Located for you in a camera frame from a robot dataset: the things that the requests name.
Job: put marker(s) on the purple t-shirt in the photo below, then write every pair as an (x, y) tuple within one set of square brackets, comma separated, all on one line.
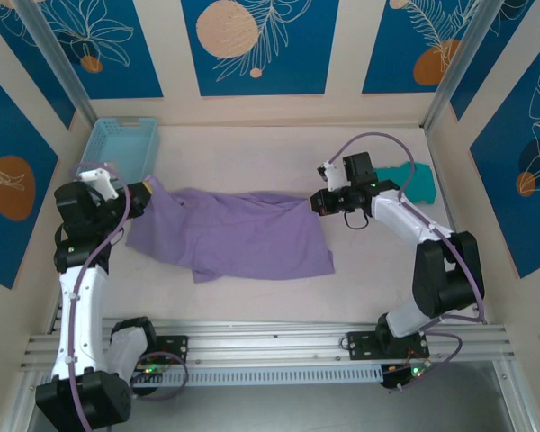
[(252, 234)]

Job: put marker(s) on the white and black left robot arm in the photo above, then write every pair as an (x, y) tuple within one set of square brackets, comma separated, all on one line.
[(81, 315)]

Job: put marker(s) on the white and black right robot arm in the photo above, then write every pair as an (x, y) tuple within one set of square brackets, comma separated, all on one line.
[(445, 279)]

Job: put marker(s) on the folded teal t-shirt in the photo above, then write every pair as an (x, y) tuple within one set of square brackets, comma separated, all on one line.
[(418, 184)]

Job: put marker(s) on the light blue perforated plastic basket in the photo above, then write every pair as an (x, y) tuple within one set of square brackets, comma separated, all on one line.
[(126, 144)]

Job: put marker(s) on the small electronics board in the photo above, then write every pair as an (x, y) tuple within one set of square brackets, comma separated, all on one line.
[(407, 375), (150, 370)]

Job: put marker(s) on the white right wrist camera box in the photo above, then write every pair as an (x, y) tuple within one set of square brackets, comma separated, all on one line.
[(332, 175)]

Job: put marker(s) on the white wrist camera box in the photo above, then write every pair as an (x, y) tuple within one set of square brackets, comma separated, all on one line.
[(96, 180), (332, 175)]

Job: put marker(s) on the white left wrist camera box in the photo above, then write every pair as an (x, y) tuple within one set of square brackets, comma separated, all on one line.
[(96, 180)]

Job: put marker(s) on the aluminium table side rail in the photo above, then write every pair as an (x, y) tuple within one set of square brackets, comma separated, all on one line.
[(434, 148)]

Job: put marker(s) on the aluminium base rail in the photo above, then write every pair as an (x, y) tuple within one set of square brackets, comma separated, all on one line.
[(261, 335)]

